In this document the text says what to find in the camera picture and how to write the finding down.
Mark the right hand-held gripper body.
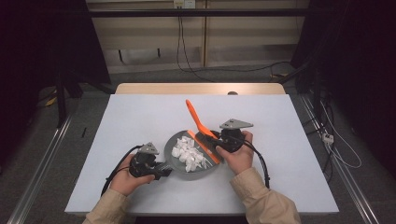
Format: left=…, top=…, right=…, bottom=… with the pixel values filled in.
left=218, top=118, right=254, bottom=154

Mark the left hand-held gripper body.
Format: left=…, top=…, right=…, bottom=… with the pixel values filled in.
left=128, top=142, right=163, bottom=181

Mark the grey dustpan with orange lip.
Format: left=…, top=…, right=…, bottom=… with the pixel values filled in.
left=163, top=129, right=225, bottom=182

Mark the orange brush with grey bristles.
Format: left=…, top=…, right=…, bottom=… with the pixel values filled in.
left=185, top=99, right=220, bottom=141

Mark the pile of white paper scraps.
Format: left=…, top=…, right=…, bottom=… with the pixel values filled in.
left=170, top=135, right=208, bottom=174

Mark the person's right hand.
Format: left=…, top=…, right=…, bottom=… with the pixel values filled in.
left=215, top=130, right=255, bottom=176

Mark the person's left hand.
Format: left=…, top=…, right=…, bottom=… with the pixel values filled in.
left=109, top=161, right=157, bottom=197

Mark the wooden table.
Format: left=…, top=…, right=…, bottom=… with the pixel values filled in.
left=115, top=82, right=287, bottom=95

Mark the black metal stand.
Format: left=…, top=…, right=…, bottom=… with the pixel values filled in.
left=55, top=69, right=68, bottom=129

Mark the black crossbar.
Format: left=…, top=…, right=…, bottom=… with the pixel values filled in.
left=88, top=7, right=310, bottom=18

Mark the left hand-held gripper black cable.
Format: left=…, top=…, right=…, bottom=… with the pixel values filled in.
left=100, top=144, right=145, bottom=197

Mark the hand-held gripper black cable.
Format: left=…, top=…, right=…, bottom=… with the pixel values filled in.
left=242, top=139, right=271, bottom=189
left=100, top=144, right=145, bottom=197

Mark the right hand-held gripper black cable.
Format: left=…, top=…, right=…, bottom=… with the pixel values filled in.
left=242, top=139, right=271, bottom=189

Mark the black hanging cable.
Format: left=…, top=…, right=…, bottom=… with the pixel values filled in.
left=176, top=15, right=292, bottom=84

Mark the wooden wall post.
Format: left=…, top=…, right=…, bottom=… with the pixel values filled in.
left=201, top=0, right=209, bottom=68

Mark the metal floor rail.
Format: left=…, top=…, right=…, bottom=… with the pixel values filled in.
left=298, top=92, right=381, bottom=224
left=6, top=114, right=73, bottom=224

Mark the white cable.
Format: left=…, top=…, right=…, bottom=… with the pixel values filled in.
left=320, top=102, right=363, bottom=170

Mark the white wall socket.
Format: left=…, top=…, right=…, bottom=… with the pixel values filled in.
left=173, top=0, right=197, bottom=9

